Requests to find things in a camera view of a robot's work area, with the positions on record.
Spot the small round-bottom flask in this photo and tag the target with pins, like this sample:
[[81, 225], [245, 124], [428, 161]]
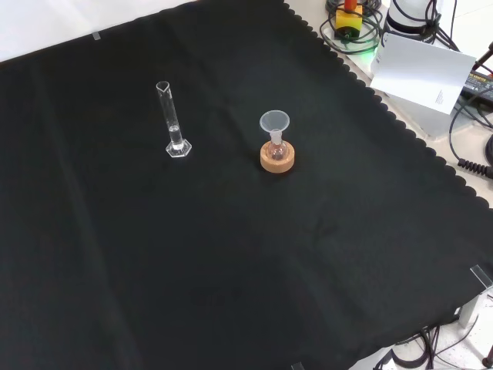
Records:
[[277, 151]]

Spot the clear graduated cylinder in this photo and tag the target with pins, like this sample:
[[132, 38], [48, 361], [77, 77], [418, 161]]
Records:
[[174, 133]]

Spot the pale board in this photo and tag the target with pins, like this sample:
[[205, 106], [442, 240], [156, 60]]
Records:
[[420, 73]]

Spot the yellow stop button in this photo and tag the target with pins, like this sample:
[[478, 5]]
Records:
[[348, 19]]

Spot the black power adapter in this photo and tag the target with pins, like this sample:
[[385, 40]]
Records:
[[479, 85]]

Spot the clear plastic funnel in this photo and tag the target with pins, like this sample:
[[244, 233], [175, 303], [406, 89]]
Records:
[[274, 121]]

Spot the black table cloth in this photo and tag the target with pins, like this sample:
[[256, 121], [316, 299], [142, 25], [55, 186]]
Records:
[[215, 239]]

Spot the clear tape piece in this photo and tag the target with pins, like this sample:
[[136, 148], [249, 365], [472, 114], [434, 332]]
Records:
[[481, 275], [96, 36]]

